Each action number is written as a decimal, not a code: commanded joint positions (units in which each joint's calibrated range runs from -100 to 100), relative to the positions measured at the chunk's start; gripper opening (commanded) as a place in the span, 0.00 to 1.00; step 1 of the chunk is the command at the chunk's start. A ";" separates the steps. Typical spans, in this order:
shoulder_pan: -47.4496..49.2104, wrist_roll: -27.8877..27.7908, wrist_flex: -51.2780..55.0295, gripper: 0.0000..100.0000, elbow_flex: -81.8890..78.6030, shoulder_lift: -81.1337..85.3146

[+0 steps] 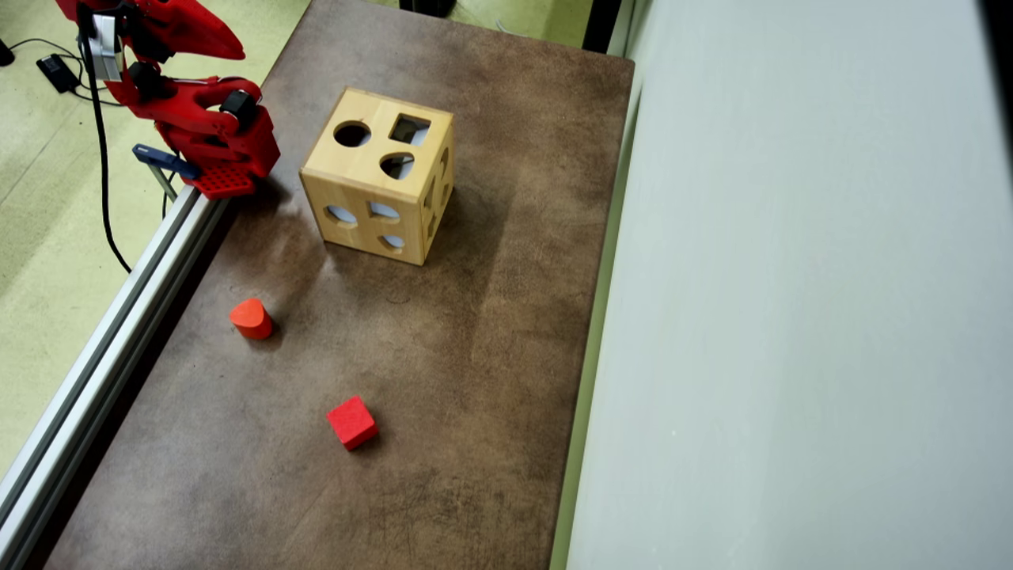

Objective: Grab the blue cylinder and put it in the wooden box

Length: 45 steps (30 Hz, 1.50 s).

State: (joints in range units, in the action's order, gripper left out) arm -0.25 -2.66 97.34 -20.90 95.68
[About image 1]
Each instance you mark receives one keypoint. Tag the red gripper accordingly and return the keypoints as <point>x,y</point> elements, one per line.
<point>207,41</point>

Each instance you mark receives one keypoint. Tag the red robot arm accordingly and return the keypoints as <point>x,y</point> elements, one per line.
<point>229,150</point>

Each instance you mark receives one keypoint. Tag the wooden shape sorter box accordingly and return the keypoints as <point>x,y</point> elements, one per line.
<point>372,178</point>

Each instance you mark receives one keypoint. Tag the blue table clamp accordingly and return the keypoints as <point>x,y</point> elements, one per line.
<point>162,157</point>

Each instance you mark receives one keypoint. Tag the black power adapter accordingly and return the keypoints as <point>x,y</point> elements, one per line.
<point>58,71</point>

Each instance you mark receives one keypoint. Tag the black round floor object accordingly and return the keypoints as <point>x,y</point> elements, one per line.
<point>5,51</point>

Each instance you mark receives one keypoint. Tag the black object on floor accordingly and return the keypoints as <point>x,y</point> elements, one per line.
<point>427,6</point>

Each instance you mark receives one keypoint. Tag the orange rounded block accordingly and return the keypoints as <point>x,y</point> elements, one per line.
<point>252,318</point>

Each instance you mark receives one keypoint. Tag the red cube block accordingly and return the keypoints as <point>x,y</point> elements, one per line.
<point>352,423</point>

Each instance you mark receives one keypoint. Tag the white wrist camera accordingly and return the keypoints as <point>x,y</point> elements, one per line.
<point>103,47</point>

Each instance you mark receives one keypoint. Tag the aluminium profile rail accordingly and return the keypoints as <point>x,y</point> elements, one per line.
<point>95,372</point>

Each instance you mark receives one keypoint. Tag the dark vertical post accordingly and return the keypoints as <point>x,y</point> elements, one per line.
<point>601,24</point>

